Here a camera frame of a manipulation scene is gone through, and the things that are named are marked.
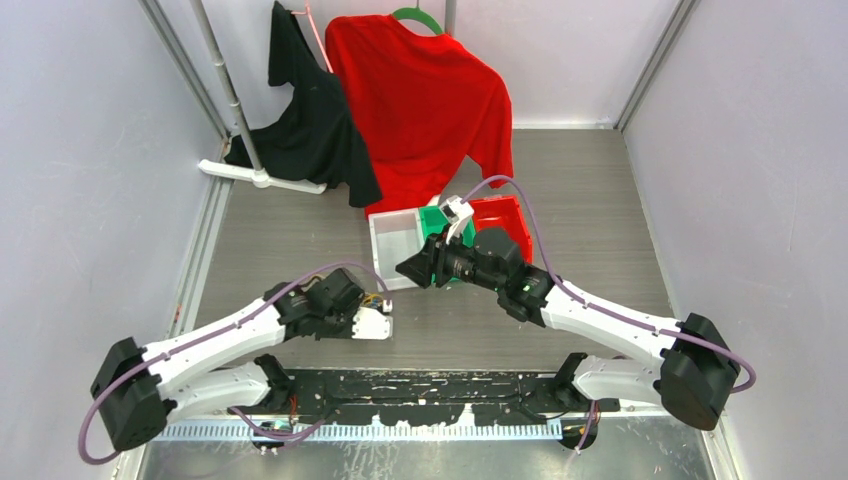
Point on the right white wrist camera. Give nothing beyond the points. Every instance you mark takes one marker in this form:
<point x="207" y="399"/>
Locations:
<point x="459" y="213"/>

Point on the black t-shirt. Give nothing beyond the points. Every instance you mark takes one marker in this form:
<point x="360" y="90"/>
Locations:
<point x="315" y="138"/>

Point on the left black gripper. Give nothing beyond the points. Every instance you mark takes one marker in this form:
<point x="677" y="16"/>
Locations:
<point x="347" y="332"/>

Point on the red t-shirt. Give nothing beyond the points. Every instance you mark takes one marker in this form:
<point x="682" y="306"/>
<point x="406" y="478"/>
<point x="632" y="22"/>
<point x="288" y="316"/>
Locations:
<point x="423" y="104"/>

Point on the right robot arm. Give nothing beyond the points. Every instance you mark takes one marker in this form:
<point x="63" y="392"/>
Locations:
<point x="684" y="366"/>

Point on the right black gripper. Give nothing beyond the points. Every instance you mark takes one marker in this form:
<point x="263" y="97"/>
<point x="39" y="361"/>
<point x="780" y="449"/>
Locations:
<point x="419" y="266"/>

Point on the red plastic bin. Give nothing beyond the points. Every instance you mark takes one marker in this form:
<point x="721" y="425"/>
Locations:
<point x="504" y="211"/>

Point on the aluminium frame rail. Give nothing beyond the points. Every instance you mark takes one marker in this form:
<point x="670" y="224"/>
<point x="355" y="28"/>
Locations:
<point x="229" y="391"/>

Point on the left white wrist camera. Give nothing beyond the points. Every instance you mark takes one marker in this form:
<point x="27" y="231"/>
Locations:
<point x="371" y="324"/>

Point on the green plastic bin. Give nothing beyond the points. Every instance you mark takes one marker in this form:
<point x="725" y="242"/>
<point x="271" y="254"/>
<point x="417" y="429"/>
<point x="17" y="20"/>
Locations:
<point x="434" y="222"/>

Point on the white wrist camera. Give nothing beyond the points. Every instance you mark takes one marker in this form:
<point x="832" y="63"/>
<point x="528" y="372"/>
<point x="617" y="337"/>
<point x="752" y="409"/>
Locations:
<point x="459" y="213"/>
<point x="371" y="324"/>

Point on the green clothes hanger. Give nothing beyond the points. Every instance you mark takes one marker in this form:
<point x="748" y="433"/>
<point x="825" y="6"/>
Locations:
<point x="416" y="14"/>

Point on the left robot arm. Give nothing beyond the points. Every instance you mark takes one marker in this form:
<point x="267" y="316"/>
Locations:
<point x="140" y="390"/>

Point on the white plastic bin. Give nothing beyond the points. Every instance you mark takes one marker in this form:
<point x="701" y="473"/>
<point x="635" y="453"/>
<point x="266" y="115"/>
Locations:
<point x="395" y="237"/>

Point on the white clothes rack stand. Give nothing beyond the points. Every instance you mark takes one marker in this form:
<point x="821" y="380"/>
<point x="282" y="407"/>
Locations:
<point x="256" y="175"/>

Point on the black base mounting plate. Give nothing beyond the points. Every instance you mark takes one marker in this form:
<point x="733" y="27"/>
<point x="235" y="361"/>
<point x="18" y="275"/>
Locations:
<point x="419" y="398"/>

